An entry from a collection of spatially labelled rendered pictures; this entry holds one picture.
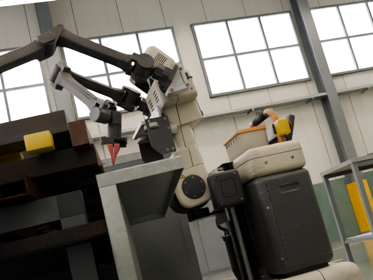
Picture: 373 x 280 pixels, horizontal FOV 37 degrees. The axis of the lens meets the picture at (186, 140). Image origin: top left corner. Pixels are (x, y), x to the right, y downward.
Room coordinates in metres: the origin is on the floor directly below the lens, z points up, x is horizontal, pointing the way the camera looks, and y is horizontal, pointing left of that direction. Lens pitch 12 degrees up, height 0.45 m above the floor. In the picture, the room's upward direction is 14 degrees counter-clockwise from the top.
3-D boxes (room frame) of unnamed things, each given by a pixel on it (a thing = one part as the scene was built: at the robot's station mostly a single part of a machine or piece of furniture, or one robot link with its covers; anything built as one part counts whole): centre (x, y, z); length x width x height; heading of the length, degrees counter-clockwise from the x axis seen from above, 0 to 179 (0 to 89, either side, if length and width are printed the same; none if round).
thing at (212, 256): (11.26, 0.27, 0.97); 1.00 x 0.48 x 1.95; 106
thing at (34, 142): (1.26, 0.34, 0.79); 0.06 x 0.05 x 0.04; 97
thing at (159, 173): (1.89, 0.20, 0.66); 1.30 x 0.20 x 0.03; 7
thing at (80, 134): (2.07, 0.35, 0.80); 1.62 x 0.04 x 0.06; 7
